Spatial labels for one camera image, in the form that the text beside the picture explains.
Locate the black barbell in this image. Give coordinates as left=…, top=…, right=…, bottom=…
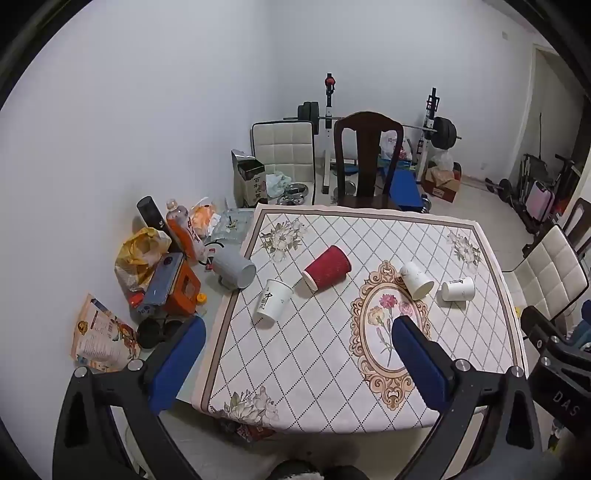
left=284, top=102, right=462, bottom=151

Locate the white plastic bag red print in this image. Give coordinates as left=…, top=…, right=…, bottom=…
left=379, top=130, right=414, bottom=162

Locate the floral printed table mat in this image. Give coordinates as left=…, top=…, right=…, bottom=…
left=191, top=204, right=527, bottom=435

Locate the black cylinder bottle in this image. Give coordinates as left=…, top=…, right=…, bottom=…
left=137, top=196, right=168, bottom=232

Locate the cardboard box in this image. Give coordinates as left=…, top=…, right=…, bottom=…
left=422, top=162, right=462, bottom=204

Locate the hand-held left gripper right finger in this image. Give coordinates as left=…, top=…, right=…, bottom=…
left=392, top=315, right=544, bottom=480

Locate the clear plastic packaging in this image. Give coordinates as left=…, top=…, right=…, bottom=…
left=212, top=208, right=254, bottom=241

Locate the green and gold tea box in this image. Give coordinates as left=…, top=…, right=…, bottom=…
left=231, top=149, right=267, bottom=208

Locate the red packet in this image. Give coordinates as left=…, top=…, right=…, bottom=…
left=231, top=421, right=278, bottom=443

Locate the black cable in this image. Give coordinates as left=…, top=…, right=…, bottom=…
left=198, top=237, right=228, bottom=266

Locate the yellow plastic bag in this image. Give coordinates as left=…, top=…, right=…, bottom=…
left=115, top=227, right=172, bottom=292

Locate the blue phone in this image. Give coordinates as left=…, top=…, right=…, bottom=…
left=143, top=252, right=185, bottom=306

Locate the orange drink bottle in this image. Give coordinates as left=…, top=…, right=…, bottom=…
left=165, top=199, right=204, bottom=260

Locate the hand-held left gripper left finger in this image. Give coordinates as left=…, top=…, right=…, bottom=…
left=53, top=315, right=207, bottom=480

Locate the black dumbbell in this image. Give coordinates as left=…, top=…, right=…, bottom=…
left=485, top=178, right=514, bottom=202

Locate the grey cup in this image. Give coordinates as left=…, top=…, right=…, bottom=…
left=213, top=247, right=257, bottom=291

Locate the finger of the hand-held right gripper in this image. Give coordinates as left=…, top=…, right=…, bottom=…
left=520, top=305, right=580, bottom=354

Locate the white cup with black print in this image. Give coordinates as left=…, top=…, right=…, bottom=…
left=252, top=279, right=295, bottom=329

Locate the blue weight bench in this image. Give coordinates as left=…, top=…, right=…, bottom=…
left=378, top=154, right=431, bottom=213

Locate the white cup with small print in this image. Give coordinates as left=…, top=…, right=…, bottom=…
left=441, top=276, right=476, bottom=302

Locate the colourful leaflet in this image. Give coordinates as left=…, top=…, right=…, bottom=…
left=71, top=293, right=141, bottom=374

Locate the clear bag of oranges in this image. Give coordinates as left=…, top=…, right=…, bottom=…
left=189, top=198, right=222, bottom=238

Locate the orange box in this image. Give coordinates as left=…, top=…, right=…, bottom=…
left=139, top=263, right=204, bottom=319

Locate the pink suitcase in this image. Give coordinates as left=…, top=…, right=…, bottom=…
left=526, top=180, right=556, bottom=223

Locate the dark wooden chair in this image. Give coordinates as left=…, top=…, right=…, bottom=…
left=333, top=111, right=404, bottom=211
left=556, top=198, right=591, bottom=261

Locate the red ribbed paper cup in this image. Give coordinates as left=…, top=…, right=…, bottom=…
left=301, top=245, right=352, bottom=292

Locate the clear plastic bag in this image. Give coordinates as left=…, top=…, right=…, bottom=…
left=429, top=149, right=456, bottom=174

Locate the white padded chair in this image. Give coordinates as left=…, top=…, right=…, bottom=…
left=250, top=121, right=319, bottom=206
left=501, top=224, right=589, bottom=324

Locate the white speckled paper cup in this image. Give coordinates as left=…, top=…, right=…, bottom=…
left=399, top=261, right=437, bottom=301

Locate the pale green cloth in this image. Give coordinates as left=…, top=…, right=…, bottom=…
left=267, top=171, right=294, bottom=199

